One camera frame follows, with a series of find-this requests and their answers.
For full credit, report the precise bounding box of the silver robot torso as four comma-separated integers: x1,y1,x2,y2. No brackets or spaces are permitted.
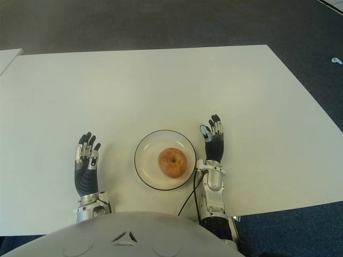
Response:
0,211,242,257

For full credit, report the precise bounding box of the thin black cable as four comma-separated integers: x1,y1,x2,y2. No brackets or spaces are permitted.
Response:
176,168,207,218

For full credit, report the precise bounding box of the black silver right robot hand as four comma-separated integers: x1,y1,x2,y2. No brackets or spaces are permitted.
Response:
198,114,226,164

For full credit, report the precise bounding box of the red yellow apple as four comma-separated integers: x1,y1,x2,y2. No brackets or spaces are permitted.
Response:
158,147,188,179

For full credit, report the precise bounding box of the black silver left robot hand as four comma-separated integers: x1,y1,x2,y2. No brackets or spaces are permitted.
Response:
73,132,102,198

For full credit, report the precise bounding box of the white plate with black rim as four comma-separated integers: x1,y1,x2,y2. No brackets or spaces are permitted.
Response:
133,130,197,191

